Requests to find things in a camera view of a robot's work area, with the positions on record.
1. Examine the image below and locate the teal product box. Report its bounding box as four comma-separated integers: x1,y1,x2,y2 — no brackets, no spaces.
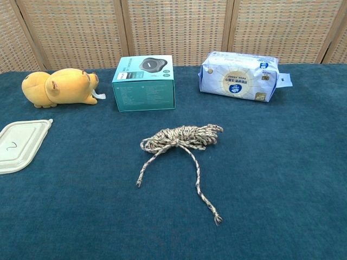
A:
112,55,176,113

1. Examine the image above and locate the teal felt table cover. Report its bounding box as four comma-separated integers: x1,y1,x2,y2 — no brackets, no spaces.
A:
0,63,347,260

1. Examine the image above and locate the beige food container lid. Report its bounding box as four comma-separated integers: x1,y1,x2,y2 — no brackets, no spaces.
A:
0,119,54,175

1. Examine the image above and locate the white blue tissue pack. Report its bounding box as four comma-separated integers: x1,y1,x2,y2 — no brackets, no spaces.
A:
198,50,294,103

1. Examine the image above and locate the woven bamboo folding screen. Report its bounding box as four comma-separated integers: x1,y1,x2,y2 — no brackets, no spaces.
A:
0,0,347,74

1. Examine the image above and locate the yellow plush animal toy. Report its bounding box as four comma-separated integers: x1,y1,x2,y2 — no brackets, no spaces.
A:
21,68,106,109

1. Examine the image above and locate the braided beige jute rope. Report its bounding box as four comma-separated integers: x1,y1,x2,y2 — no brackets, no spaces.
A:
135,123,224,227

